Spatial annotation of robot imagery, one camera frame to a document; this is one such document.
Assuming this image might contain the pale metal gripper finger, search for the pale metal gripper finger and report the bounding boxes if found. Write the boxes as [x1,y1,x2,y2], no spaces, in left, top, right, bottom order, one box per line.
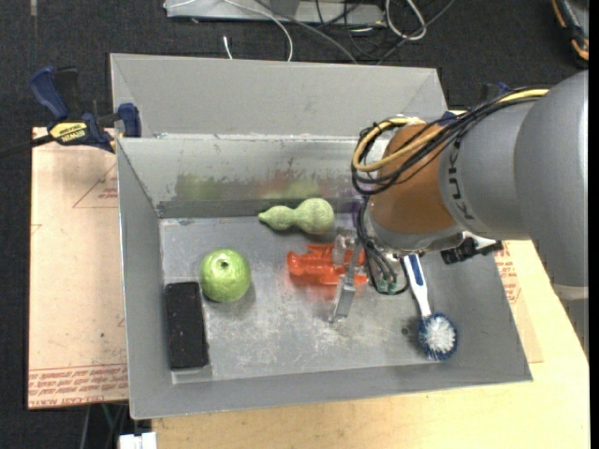
[334,226,358,271]
[329,246,367,325]

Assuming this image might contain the orange plastic toy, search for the orange plastic toy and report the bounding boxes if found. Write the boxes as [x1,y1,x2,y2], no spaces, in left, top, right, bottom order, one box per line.
[285,242,371,288]

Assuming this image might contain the pale green gourd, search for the pale green gourd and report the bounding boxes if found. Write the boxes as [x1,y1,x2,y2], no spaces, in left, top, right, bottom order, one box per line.
[257,196,337,237]

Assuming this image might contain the grey metal bin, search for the grey metal bin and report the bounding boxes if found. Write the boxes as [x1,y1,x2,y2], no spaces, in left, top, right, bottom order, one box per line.
[110,52,533,421]

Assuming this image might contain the blue and white dish brush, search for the blue and white dish brush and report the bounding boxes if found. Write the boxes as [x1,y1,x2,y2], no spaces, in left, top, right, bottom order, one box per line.
[401,252,460,363]

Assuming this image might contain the green apple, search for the green apple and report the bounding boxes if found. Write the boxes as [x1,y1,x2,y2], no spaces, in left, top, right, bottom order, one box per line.
[198,248,253,304]

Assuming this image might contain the dark flat block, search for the dark flat block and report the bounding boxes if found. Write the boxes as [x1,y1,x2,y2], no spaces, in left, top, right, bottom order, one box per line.
[163,281,211,370]

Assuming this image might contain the black cylinder on white bracket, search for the black cylinder on white bracket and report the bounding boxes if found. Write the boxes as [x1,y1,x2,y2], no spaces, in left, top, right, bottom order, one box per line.
[440,231,504,266]

